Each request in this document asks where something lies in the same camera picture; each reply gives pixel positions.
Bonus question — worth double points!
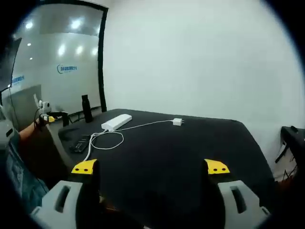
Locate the white power strip cord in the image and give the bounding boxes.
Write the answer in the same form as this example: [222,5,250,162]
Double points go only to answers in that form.
[83,128,107,166]

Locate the white worn device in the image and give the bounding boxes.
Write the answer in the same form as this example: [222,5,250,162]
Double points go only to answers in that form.
[0,104,15,146]

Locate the black remote control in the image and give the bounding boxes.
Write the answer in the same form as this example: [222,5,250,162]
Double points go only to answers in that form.
[69,139,88,154]

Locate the black side table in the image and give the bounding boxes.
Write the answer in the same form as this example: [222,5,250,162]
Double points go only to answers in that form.
[274,125,305,164]

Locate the person's grey clothing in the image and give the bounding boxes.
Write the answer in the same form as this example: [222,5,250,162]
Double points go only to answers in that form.
[0,130,50,215]

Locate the black wall post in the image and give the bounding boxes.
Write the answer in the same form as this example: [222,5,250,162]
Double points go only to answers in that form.
[96,4,108,113]

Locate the white power strip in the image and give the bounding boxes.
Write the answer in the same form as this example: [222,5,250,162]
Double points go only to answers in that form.
[101,114,132,132]

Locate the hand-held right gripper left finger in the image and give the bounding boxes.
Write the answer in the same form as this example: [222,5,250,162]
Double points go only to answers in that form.
[30,158,101,229]

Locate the white charging cable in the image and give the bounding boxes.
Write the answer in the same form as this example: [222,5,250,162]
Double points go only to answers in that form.
[91,120,175,151]

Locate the black bottle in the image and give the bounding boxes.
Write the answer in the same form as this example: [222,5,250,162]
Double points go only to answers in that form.
[81,94,94,124]

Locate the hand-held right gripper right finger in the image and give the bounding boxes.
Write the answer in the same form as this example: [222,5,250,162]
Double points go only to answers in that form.
[202,158,273,229]

